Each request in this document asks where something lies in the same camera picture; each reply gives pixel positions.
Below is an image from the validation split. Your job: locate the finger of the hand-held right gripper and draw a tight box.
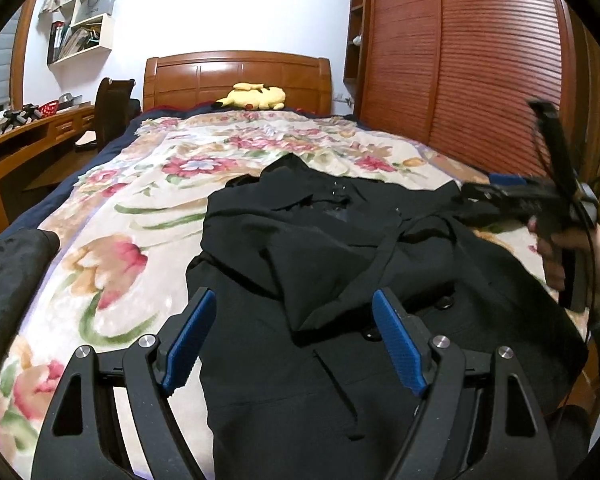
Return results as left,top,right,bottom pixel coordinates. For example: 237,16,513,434
487,173,536,193
461,183,535,215

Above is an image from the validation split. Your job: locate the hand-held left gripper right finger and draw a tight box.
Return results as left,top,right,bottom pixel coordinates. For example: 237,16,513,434
371,287,556,480

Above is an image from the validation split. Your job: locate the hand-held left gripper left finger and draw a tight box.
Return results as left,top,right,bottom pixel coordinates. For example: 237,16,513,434
30,287,218,480

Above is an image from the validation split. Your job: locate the black coat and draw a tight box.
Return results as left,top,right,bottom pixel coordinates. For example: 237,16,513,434
186,154,588,480

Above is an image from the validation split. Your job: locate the person's right hand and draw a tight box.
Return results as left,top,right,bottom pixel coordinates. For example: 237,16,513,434
527,217,600,322

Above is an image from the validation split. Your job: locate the wooden slatted wardrobe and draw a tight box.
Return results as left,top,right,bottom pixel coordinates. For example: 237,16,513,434
357,0,600,201

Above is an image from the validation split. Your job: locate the floral blanket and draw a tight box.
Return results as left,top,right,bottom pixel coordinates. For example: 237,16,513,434
0,110,588,480

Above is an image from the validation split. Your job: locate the dark jacket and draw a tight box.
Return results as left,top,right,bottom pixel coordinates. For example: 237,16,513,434
0,229,61,411

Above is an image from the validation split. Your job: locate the wooden side shelf unit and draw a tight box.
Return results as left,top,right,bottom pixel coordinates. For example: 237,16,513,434
343,0,371,83

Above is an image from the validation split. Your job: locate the dark wooden chair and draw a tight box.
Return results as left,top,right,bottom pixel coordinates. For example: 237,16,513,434
75,77,141,153

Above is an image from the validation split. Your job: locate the yellow plush toy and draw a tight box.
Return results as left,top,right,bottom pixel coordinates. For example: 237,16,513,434
215,82,287,111

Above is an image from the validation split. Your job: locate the wooden desk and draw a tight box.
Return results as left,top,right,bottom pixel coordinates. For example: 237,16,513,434
0,100,101,243

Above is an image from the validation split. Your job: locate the wooden bed headboard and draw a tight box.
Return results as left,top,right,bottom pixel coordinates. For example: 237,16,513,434
142,51,332,113

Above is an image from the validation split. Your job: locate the black tripod gadget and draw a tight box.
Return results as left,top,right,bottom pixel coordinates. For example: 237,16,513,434
2,104,43,128

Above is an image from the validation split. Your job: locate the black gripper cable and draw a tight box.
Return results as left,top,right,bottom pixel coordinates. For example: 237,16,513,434
532,115,598,416

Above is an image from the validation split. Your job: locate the wooden window frame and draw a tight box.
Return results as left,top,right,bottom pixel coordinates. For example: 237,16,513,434
9,0,42,107

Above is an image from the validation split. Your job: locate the white wall shelf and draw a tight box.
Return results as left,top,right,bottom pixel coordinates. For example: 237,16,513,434
39,0,123,65

